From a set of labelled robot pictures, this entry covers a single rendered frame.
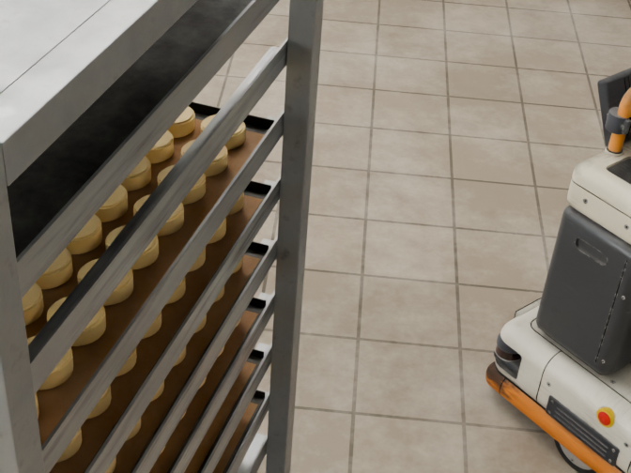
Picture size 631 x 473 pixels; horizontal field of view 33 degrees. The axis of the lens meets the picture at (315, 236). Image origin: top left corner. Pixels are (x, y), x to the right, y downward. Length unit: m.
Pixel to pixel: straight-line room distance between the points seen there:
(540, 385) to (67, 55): 2.30
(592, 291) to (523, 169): 1.43
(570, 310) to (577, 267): 0.13
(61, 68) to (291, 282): 0.73
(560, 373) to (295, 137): 1.69
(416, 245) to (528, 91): 1.21
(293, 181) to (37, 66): 0.63
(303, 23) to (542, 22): 4.03
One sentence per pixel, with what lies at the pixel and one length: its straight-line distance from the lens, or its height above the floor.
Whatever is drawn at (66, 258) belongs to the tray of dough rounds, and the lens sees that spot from 1.02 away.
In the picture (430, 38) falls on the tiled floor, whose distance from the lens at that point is 4.87.
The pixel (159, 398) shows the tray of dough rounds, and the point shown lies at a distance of 1.16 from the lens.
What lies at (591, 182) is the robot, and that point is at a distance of 2.55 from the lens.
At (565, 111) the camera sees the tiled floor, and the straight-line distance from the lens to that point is 4.47.
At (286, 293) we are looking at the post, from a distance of 1.38.
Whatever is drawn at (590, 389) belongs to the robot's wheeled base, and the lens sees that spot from 2.79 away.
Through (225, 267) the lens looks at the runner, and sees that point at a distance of 1.15.
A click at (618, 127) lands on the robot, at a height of 0.89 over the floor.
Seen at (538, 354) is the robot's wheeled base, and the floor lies 0.27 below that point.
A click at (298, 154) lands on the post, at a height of 1.47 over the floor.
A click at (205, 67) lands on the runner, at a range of 0.96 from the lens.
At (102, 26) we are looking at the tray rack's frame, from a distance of 0.73.
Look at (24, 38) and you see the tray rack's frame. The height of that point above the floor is 1.82.
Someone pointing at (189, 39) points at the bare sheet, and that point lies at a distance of 1.04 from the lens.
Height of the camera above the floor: 2.14
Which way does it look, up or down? 37 degrees down
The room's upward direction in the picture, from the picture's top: 4 degrees clockwise
